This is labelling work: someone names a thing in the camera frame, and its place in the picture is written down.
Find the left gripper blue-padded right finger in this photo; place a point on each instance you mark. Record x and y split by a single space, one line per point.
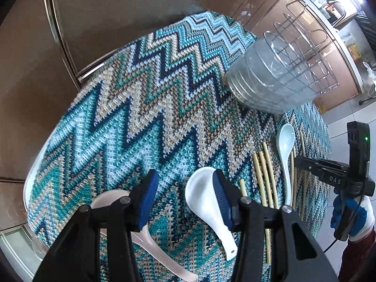
295 254

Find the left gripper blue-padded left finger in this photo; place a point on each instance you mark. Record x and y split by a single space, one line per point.
74 255

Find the bamboo chopstick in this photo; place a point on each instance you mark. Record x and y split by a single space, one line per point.
302 214
292 176
264 203
242 187
271 175
266 179

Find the white ceramic soup spoon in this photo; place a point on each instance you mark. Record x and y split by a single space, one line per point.
200 198

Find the right blue-white gloved hand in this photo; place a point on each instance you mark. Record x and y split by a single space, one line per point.
362 215

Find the light blue ceramic soup spoon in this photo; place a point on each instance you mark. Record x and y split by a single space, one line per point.
285 141

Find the clear plastic utensil holder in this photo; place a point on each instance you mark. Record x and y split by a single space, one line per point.
284 68

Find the zigzag knitted table cloth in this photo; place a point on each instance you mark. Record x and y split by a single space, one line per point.
161 103

